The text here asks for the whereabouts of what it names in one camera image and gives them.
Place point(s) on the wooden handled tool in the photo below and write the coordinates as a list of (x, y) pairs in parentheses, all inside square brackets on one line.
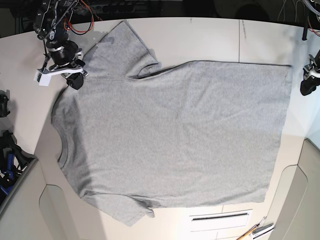
[(247, 233)]

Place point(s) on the blue and black equipment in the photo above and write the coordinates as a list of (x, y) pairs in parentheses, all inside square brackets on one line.
[(13, 162)]

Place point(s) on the black device at left edge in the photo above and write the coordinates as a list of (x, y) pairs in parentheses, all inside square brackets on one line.
[(4, 111)]

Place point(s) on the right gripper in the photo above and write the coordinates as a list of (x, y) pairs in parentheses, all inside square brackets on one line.
[(64, 58)]

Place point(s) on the grey T-shirt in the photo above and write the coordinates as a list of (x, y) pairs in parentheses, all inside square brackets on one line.
[(136, 137)]

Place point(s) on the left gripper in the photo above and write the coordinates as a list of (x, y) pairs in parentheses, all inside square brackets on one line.
[(311, 75)]

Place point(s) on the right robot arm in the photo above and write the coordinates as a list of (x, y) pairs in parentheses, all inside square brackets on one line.
[(52, 21)]

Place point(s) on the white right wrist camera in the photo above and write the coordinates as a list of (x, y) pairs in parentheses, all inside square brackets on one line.
[(43, 78)]

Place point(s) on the white cable slot plate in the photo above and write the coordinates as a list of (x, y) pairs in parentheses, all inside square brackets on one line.
[(220, 221)]

